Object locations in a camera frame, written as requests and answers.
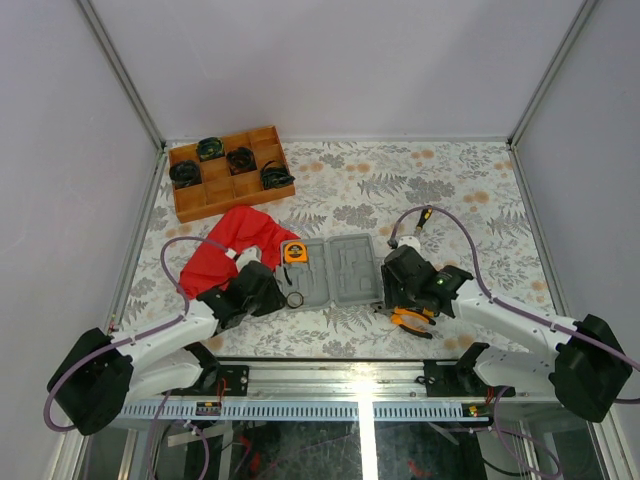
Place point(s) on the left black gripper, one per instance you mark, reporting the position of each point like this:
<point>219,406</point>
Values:
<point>277,299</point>

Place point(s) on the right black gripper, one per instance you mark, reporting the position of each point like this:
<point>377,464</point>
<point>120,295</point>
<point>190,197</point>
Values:
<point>391,296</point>

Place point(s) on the black electrical tape roll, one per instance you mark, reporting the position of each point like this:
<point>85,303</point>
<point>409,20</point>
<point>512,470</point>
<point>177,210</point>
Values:
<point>295,300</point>

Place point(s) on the orange tape measure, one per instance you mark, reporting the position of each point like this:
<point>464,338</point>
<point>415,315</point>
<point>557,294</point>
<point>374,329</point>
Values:
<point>295,252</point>

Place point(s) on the grey plastic tool case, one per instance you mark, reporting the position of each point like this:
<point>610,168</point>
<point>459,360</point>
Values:
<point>341,271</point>

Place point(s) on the black yellow screwdriver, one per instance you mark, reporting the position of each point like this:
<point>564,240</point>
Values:
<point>425,215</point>

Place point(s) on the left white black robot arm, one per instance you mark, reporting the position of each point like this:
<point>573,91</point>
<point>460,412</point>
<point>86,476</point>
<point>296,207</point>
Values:
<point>103,373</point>

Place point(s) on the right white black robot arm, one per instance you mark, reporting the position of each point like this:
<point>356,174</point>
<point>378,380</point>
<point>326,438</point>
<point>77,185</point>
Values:
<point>579,361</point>

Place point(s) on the red cloth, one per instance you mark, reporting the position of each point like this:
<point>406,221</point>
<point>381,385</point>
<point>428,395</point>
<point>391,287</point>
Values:
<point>240,228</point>

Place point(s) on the wooden compartment tray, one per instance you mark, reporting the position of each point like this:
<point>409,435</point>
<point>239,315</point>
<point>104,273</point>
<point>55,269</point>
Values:
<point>220,187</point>

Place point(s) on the orange handled pliers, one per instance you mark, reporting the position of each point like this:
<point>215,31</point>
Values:
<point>411,321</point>

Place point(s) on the aluminium mounting rail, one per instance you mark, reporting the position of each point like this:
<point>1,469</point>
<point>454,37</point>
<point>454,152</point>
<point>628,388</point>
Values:
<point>336,379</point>

